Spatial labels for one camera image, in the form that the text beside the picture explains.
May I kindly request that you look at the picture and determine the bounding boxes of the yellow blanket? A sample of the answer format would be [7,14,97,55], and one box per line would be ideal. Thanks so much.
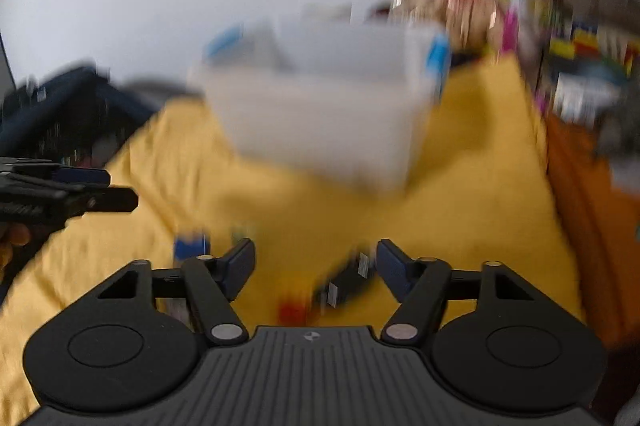
[0,55,587,426]

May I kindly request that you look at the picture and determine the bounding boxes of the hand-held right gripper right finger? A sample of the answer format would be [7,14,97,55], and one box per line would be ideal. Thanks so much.
[375,239,537,348]

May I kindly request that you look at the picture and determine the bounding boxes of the person's left hand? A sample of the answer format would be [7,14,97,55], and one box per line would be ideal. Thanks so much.
[0,223,32,275]

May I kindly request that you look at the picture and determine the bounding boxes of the small blue building block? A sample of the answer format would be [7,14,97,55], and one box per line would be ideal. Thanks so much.
[172,229,210,265]

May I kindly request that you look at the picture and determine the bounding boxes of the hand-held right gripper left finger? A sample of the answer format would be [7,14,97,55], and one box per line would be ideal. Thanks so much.
[95,237,257,348]

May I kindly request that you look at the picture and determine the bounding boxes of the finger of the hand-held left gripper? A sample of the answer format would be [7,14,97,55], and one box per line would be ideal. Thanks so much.
[50,166,112,187]
[62,187,140,214]

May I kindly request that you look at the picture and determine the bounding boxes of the white plastic storage bin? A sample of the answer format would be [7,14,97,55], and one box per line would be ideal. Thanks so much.
[192,13,451,197]

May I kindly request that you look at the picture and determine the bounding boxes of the dark blue basket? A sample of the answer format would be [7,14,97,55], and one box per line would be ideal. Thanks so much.
[0,65,167,168]

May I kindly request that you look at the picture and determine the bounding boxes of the orange box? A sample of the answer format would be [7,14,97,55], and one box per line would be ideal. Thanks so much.
[544,115,640,348]

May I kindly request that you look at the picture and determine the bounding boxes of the small red building block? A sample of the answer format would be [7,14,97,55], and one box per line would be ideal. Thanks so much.
[277,298,314,327]

